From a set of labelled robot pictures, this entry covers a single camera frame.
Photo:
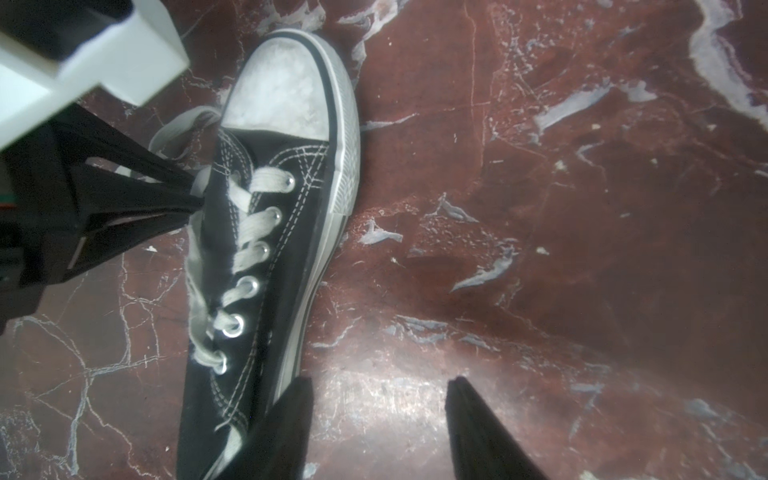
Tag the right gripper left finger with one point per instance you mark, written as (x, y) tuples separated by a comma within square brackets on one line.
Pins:
[(277, 447)]

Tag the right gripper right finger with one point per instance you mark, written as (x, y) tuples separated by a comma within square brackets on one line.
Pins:
[(481, 447)]

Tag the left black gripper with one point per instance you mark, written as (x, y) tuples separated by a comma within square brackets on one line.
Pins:
[(57, 223)]

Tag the white shoelace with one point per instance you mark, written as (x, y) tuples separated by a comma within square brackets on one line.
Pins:
[(249, 246)]

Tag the black white canvas sneaker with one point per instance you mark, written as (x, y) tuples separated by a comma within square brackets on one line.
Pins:
[(293, 107)]

